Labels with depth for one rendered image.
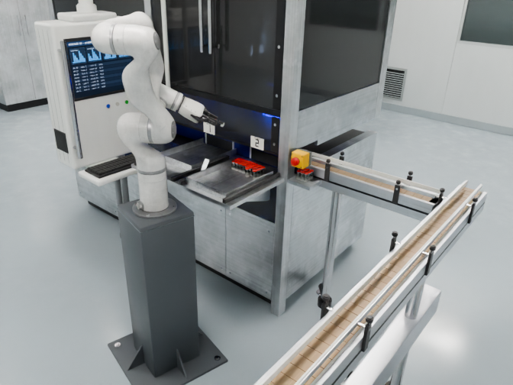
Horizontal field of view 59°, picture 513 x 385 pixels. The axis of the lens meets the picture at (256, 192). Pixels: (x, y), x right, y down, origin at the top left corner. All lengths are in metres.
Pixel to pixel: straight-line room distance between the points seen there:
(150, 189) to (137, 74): 0.50
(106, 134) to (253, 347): 1.42
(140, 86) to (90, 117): 0.95
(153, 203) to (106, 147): 0.85
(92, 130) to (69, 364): 1.22
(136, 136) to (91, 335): 1.28
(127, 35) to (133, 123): 0.38
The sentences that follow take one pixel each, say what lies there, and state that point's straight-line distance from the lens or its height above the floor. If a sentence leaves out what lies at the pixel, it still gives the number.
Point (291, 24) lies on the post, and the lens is 2.09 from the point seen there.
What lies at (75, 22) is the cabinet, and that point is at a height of 1.55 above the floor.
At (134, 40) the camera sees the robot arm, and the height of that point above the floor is 1.59.
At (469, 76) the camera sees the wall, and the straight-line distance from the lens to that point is 6.61.
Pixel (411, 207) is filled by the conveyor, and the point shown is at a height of 0.89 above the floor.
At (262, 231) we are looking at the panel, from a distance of 2.51.
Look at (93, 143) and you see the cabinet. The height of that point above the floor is 0.92.
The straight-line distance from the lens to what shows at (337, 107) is 2.53.
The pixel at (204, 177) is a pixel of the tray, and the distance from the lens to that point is 2.27.
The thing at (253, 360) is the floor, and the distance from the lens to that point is 2.51.
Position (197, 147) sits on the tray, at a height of 0.88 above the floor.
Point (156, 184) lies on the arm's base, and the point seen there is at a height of 1.00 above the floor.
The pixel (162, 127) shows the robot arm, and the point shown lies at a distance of 1.82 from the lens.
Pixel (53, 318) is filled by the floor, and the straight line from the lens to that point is 2.93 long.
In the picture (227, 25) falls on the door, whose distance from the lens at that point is 2.34.
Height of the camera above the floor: 1.82
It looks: 26 degrees down
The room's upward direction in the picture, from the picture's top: 2 degrees clockwise
